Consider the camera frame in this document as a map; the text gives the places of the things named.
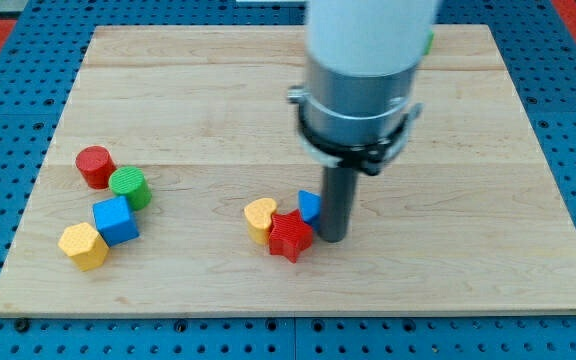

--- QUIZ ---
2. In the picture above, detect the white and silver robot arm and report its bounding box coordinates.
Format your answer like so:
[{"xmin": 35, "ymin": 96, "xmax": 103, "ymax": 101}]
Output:
[{"xmin": 300, "ymin": 0, "xmax": 441, "ymax": 146}]

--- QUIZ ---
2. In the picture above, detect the blue triangle block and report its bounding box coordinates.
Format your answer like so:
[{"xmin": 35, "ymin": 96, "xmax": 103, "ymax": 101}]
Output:
[{"xmin": 298, "ymin": 190, "xmax": 321, "ymax": 231}]

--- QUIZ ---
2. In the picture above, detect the red star block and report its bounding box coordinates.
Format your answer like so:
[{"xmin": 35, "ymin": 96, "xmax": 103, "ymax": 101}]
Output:
[{"xmin": 269, "ymin": 209, "xmax": 314, "ymax": 263}]

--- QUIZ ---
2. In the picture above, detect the green star block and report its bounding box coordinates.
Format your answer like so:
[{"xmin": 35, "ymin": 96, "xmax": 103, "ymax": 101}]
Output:
[{"xmin": 423, "ymin": 30, "xmax": 434, "ymax": 56}]

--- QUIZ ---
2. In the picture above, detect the yellow heart block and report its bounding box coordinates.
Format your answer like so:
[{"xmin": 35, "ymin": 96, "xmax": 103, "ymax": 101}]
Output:
[{"xmin": 244, "ymin": 198, "xmax": 278, "ymax": 246}]

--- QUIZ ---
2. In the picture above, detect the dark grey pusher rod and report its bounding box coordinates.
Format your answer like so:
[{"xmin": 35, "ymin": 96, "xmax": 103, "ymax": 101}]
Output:
[{"xmin": 318, "ymin": 167, "xmax": 358, "ymax": 243}]

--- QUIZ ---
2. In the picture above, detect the wooden board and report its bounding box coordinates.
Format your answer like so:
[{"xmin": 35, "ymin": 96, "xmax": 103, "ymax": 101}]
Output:
[{"xmin": 0, "ymin": 25, "xmax": 576, "ymax": 319}]

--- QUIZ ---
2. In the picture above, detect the green cylinder block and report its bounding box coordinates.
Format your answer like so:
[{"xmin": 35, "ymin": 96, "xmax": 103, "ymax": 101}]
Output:
[{"xmin": 109, "ymin": 166, "xmax": 152, "ymax": 211}]

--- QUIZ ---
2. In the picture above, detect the blue cube block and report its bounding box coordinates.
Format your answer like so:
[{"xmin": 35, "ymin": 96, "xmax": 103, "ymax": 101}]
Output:
[{"xmin": 92, "ymin": 196, "xmax": 140, "ymax": 247}]

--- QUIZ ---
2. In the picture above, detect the red cylinder block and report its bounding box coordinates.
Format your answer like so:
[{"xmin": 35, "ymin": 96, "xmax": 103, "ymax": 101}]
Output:
[{"xmin": 75, "ymin": 145, "xmax": 117, "ymax": 189}]

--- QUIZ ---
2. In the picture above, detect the yellow hexagon block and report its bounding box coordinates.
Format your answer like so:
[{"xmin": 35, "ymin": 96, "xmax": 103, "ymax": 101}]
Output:
[{"xmin": 57, "ymin": 222, "xmax": 109, "ymax": 271}]

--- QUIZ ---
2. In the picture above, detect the black clamp ring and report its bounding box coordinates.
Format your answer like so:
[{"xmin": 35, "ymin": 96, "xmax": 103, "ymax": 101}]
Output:
[{"xmin": 295, "ymin": 101, "xmax": 423, "ymax": 177}]

